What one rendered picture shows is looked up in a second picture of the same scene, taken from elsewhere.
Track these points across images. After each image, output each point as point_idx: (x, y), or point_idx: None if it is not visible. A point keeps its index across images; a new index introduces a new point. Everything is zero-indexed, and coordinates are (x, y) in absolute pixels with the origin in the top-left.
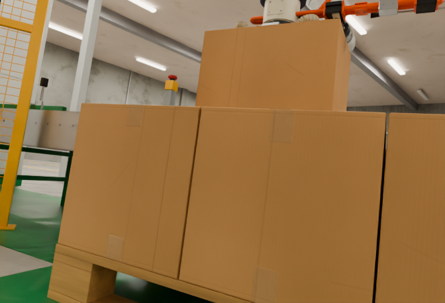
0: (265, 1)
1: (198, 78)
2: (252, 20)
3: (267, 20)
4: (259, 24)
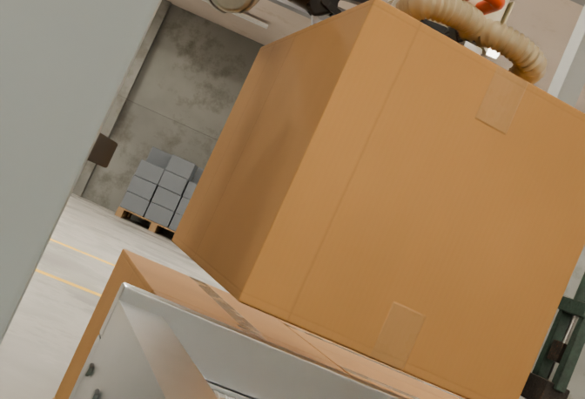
0: None
1: (562, 295)
2: (496, 10)
3: (486, 53)
4: None
